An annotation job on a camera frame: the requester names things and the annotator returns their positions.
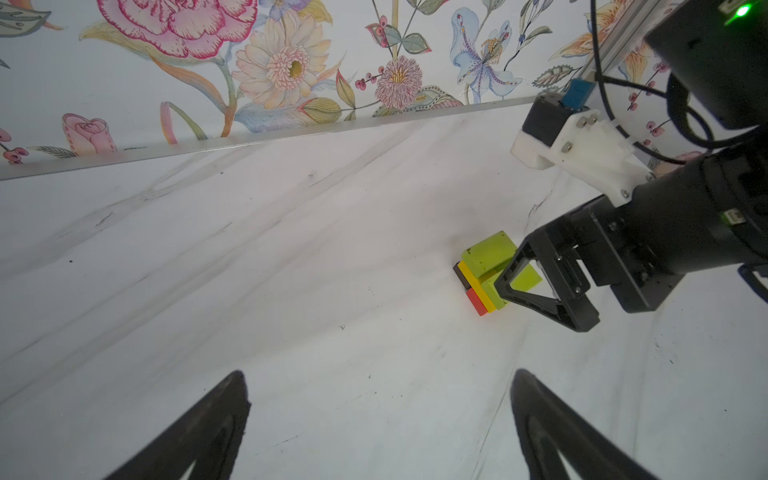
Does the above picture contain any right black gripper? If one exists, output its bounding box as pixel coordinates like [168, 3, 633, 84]
[494, 143, 767, 333]

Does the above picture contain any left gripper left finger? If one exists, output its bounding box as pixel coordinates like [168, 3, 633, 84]
[108, 370, 251, 479]

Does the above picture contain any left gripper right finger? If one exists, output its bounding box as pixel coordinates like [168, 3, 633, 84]
[510, 369, 654, 479]

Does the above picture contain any green block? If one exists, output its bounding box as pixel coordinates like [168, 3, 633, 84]
[476, 263, 544, 311]
[461, 231, 517, 279]

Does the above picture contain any yellow wood block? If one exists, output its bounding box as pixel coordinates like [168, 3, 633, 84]
[458, 261, 497, 314]

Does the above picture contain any red wood block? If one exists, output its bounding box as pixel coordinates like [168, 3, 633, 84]
[466, 288, 488, 316]

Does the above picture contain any brown wood block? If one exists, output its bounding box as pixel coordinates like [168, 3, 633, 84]
[453, 263, 472, 291]

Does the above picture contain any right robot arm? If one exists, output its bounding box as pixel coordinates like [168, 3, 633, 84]
[494, 1, 767, 332]

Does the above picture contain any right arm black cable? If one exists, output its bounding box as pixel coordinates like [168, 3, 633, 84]
[589, 0, 757, 166]

